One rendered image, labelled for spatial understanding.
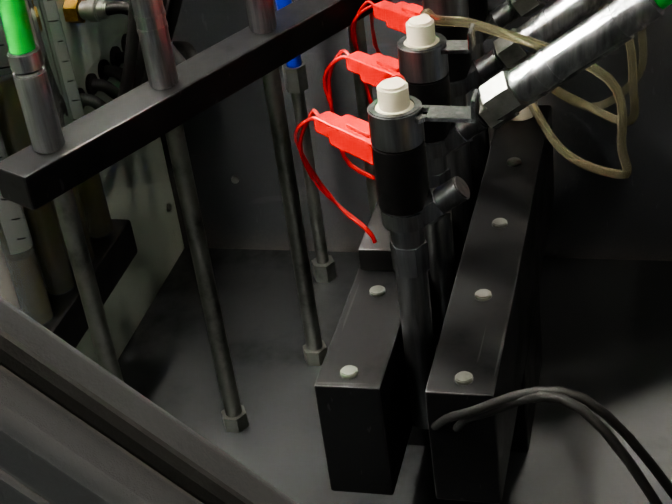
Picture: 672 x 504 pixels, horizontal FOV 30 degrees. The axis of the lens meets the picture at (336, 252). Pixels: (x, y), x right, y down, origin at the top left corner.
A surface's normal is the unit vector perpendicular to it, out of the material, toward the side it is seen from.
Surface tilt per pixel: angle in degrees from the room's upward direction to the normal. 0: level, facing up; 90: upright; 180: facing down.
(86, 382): 43
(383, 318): 0
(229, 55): 0
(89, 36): 90
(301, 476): 0
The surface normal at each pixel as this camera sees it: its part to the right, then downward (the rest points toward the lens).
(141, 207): 0.97, 0.03
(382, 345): -0.12, -0.83
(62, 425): 0.57, -0.59
